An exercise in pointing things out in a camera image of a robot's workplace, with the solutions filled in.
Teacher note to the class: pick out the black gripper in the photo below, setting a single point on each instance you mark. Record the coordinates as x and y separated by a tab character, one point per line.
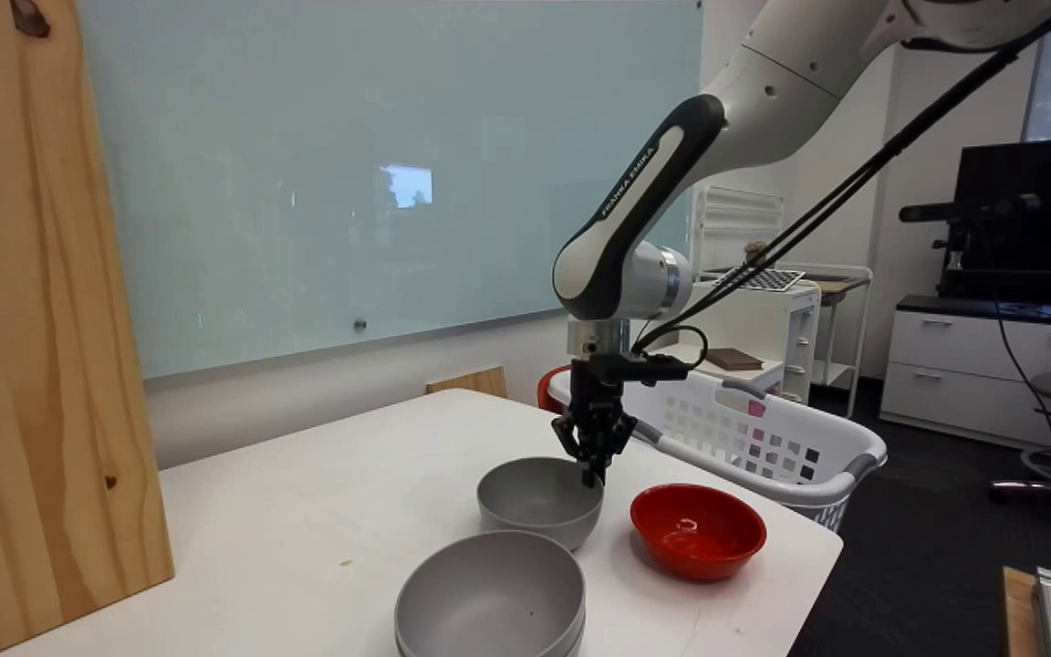
601	390

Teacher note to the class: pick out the grey bowl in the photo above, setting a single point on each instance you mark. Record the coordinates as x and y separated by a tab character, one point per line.
574	637
491	594
526	492

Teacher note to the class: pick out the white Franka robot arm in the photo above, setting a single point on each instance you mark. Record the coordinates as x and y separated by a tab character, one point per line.
637	193

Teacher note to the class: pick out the red bowl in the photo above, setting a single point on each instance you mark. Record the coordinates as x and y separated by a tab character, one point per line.
695	530

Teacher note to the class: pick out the brown wooden box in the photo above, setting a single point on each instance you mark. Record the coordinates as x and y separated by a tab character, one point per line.
470	380

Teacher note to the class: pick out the white laundry basket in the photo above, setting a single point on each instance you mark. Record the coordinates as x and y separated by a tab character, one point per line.
758	442

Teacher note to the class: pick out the white shelf cart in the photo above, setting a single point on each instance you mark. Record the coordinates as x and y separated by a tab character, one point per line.
813	328

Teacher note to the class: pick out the pale glass whiteboard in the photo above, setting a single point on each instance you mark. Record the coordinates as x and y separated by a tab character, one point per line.
366	182

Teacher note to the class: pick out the white drawer cabinet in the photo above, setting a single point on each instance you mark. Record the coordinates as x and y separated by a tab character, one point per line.
977	375

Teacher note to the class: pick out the wooden plank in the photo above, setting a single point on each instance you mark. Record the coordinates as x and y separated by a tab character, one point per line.
1021	615

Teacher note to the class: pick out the black monitor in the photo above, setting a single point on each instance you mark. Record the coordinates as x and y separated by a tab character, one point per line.
1030	221

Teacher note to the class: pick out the wooden board panel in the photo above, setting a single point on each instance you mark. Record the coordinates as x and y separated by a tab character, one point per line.
38	328

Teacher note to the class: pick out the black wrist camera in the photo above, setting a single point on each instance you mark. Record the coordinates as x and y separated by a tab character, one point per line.
656	366

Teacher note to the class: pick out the black stereo camera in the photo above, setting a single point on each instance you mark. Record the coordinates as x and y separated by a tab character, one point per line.
927	209

